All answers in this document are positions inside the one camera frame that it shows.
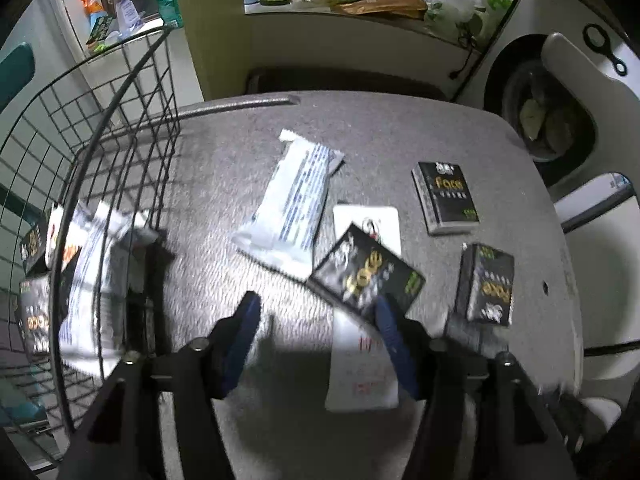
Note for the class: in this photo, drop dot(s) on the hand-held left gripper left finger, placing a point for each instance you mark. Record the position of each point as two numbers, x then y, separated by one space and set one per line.
240 345

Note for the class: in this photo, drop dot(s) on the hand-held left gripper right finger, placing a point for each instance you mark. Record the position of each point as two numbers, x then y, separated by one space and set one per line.
395 350

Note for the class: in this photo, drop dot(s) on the white packet with red print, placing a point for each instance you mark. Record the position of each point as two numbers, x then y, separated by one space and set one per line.
357 375

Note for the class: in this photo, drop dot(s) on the black tissue packet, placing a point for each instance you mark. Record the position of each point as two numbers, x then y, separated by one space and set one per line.
32 245
360 270
487 280
35 315
442 190

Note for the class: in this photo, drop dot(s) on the small white sachet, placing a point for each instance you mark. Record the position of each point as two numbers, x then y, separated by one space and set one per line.
387 225

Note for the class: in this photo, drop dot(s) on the white blue-printed packet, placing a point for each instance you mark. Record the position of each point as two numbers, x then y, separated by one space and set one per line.
295 200

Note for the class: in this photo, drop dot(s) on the large white wipes packet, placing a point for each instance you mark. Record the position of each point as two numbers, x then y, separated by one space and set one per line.
95 285

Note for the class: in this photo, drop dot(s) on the white packet with orange print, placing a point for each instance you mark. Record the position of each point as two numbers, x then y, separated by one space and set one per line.
65 240

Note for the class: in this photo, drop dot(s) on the grey chair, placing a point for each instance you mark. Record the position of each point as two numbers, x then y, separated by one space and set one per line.
565 55

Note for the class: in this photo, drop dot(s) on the green and black box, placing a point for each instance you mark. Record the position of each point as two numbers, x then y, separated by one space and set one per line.
100 32

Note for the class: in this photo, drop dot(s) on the brown paper bag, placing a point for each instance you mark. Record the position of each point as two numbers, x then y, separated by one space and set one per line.
385 7

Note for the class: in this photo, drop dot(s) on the round green tin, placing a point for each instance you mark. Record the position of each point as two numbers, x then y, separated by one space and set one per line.
275 0

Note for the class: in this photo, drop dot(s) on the white plastic bag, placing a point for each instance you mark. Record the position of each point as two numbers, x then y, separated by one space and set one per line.
460 7

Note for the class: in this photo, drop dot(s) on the teal chair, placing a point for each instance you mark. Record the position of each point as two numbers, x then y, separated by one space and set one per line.
17 67

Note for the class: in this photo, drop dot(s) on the clear spray bottle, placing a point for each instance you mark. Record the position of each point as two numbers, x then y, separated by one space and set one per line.
125 7

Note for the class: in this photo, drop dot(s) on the black bottle opener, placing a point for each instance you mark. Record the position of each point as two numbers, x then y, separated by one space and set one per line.
605 50

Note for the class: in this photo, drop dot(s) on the orange spray bottle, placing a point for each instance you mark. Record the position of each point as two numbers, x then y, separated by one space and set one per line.
91 7

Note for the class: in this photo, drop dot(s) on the white washing machine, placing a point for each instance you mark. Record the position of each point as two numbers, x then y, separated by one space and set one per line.
550 5

